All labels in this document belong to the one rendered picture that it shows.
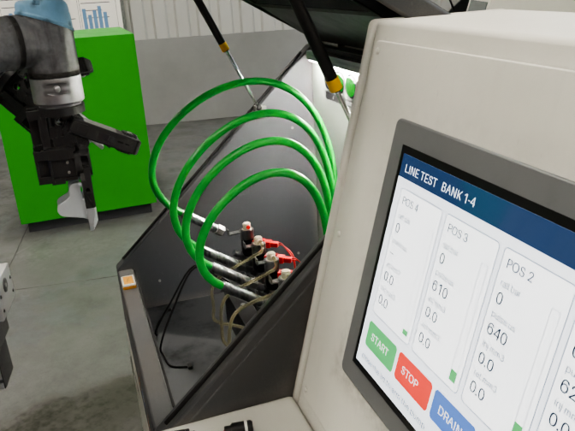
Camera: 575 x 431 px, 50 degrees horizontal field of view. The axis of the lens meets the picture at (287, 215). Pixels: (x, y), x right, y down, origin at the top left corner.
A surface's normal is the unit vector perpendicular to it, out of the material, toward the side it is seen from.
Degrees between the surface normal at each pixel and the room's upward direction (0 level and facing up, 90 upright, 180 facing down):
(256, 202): 90
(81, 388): 0
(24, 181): 90
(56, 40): 90
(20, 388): 0
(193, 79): 90
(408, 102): 76
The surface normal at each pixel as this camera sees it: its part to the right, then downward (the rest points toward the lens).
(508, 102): -0.93, -0.06
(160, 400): -0.05, -0.93
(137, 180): 0.35, 0.32
